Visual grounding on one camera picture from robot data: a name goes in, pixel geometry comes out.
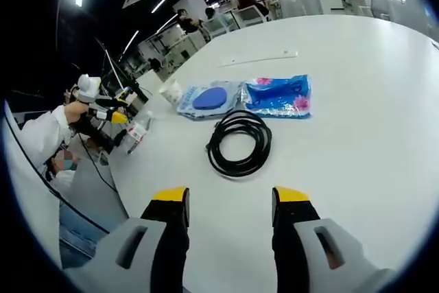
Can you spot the person's left hand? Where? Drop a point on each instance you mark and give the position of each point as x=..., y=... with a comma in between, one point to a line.
x=77, y=113

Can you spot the person's legs in jeans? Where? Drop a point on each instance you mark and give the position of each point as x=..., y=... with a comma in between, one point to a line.
x=79, y=234

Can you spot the person's white coat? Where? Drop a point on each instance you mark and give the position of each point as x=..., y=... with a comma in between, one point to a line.
x=31, y=197

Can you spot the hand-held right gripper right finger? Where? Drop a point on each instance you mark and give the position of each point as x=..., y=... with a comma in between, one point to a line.
x=291, y=238

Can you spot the clear plastic water bottle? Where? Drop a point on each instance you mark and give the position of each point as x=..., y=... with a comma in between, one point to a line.
x=137, y=131

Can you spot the white packet with blue pad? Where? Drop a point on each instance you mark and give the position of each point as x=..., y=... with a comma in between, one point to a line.
x=192, y=101

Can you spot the white table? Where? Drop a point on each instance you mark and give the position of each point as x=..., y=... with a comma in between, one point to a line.
x=343, y=152

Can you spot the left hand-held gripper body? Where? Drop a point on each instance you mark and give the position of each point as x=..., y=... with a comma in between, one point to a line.
x=88, y=88

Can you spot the white paper cup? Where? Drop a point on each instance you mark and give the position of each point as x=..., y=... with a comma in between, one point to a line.
x=171, y=91

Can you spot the blue flowered plastic packet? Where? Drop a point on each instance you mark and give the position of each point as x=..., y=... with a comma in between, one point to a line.
x=281, y=97

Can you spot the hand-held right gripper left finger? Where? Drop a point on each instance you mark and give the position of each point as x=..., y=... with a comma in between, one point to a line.
x=168, y=238

